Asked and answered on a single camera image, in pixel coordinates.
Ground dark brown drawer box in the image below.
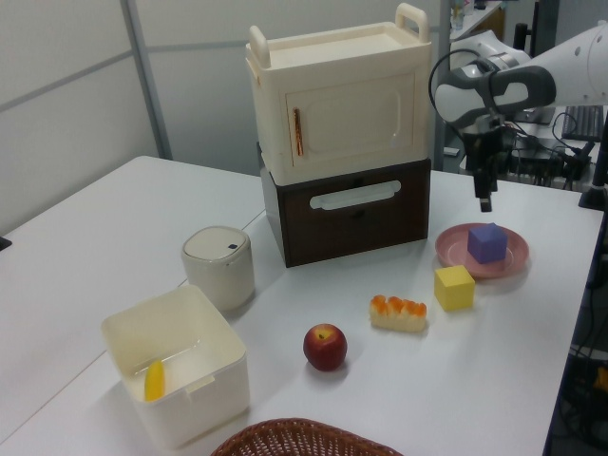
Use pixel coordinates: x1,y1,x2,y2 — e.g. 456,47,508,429
259,158,433,269

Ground brown wicker basket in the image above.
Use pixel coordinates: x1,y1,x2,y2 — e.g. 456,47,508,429
210,417,406,456

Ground black office chair back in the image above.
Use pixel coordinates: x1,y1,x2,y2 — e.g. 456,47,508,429
512,20,536,59

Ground copper cabinet door handle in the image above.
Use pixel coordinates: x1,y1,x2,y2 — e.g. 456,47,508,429
291,107,307,157

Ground black camera stand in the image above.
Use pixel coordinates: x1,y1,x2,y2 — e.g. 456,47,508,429
577,136,608,208

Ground cream plastic cabinet with handles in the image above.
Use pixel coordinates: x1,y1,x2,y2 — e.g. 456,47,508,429
244,2,433,187

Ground orange-topped pull-apart bread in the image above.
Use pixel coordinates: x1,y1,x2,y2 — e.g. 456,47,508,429
369,294,429,333

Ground black keyboard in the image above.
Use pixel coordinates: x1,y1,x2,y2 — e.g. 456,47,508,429
561,104,607,142

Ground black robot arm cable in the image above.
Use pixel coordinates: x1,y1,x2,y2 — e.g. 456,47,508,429
427,47,505,125

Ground yellow banana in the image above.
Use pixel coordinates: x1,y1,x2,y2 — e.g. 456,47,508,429
142,360,168,403

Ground red apple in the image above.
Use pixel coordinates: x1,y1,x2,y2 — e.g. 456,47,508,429
302,323,349,372

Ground small beige lidded trash can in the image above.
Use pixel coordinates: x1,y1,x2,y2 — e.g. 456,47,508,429
180,225,257,313

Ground white drawer handle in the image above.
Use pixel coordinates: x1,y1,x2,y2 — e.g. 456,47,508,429
309,180,403,212

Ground white plastic bin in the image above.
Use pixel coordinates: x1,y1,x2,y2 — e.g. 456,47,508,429
100,283,252,450

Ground yellow cube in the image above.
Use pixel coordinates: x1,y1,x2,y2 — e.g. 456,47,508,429
433,265,477,313

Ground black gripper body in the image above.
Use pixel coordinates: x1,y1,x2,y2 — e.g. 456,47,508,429
462,123,518,187

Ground pink plate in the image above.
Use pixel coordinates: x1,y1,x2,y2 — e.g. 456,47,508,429
434,222,531,279

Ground purple cube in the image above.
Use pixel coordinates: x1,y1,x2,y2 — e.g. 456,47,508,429
466,221,510,266

